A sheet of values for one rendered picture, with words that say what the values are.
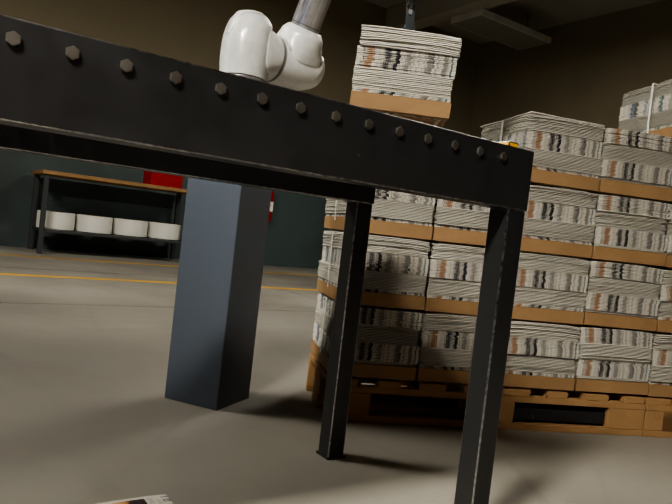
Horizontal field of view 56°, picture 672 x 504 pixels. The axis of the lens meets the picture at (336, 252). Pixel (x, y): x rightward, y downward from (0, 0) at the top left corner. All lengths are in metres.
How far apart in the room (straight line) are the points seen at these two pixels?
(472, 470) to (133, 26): 7.91
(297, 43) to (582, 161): 1.04
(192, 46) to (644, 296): 7.39
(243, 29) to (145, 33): 6.69
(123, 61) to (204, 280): 1.25
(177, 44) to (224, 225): 7.00
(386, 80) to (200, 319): 0.93
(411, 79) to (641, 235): 1.04
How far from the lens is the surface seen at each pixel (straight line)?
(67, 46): 0.87
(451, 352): 2.15
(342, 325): 1.67
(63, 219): 7.69
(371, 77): 1.87
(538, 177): 2.24
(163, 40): 8.86
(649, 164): 2.48
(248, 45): 2.12
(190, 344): 2.09
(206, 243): 2.05
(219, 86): 0.92
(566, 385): 2.37
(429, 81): 1.87
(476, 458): 1.35
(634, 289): 2.46
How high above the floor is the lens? 0.60
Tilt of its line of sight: 2 degrees down
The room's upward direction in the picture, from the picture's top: 7 degrees clockwise
